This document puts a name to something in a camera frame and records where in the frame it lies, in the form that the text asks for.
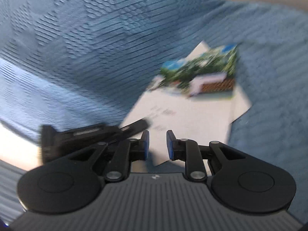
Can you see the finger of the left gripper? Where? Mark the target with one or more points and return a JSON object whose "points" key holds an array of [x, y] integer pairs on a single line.
{"points": [[135, 128]]}

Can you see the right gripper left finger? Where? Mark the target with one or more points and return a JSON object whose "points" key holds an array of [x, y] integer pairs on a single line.
{"points": [[140, 147]]}

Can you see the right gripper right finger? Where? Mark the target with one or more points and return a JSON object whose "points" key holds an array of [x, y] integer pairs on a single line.
{"points": [[176, 147]]}

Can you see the white paper cards stack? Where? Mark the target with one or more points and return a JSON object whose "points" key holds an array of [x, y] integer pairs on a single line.
{"points": [[202, 118]]}

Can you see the landscape photo postcard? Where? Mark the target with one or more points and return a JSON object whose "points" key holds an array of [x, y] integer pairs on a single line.
{"points": [[204, 71]]}

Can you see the blue textured chair cover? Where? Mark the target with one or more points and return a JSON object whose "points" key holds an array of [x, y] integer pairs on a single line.
{"points": [[73, 63]]}

